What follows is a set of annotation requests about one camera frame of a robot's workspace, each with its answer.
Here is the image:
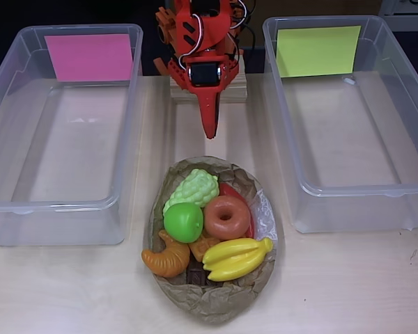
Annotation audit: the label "light green toy grapes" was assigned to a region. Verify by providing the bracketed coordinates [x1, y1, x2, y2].
[162, 168, 219, 216]

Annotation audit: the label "green toy apple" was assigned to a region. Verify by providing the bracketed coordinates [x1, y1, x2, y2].
[163, 202, 206, 244]

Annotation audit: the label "brown toy donut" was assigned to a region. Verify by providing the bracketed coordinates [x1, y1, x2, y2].
[203, 195, 251, 240]

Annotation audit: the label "yellow toy banana bunch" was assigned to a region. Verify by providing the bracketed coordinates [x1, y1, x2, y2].
[201, 237, 274, 283]

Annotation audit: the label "orange toy croissant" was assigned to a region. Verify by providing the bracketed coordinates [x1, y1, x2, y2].
[141, 229, 192, 278]

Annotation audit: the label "yellow-green paper label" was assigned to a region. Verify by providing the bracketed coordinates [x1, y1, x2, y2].
[276, 25, 362, 78]

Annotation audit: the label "pink paper label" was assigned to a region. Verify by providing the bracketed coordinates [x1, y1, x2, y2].
[44, 33, 133, 83]

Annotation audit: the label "clear plastic bin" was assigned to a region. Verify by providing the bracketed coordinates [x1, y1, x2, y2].
[0, 23, 144, 247]
[263, 15, 418, 234]

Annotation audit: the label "wooden base block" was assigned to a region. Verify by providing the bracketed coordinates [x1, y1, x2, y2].
[170, 55, 248, 104]

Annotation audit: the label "orange table clamp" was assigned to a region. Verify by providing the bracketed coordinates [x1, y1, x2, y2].
[225, 27, 245, 61]
[153, 9, 178, 76]

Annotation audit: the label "red toy chili pepper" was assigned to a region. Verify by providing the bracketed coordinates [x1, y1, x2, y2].
[218, 182, 257, 239]

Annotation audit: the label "clear plastic wrap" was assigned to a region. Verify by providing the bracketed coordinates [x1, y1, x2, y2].
[250, 189, 278, 244]

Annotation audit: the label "orange toy waffle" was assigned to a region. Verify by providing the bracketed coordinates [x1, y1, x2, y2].
[189, 234, 222, 264]

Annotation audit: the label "brown toy chocolate bar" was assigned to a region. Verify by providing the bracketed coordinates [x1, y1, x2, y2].
[187, 266, 224, 288]

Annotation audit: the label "crumpled brown paper bag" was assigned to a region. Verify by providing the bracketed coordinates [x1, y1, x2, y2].
[141, 155, 286, 325]

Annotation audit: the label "white furniture piece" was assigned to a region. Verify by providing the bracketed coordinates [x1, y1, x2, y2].
[379, 0, 418, 33]

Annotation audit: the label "black power cable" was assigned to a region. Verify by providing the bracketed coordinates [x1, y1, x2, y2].
[242, 19, 258, 51]

